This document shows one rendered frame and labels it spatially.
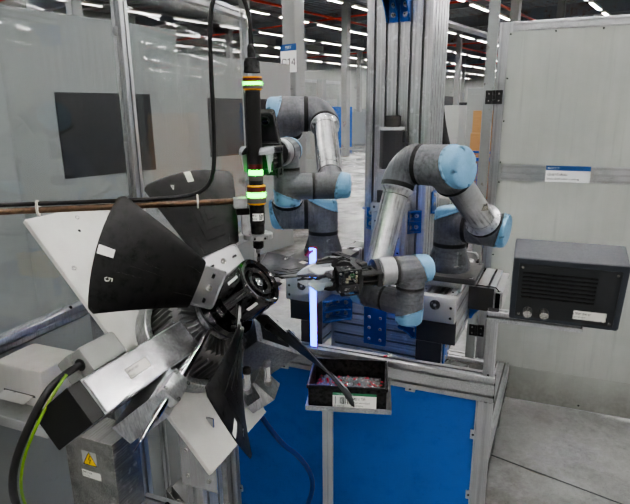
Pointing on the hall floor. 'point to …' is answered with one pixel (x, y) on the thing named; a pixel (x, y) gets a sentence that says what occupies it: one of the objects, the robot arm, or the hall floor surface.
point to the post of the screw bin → (327, 456)
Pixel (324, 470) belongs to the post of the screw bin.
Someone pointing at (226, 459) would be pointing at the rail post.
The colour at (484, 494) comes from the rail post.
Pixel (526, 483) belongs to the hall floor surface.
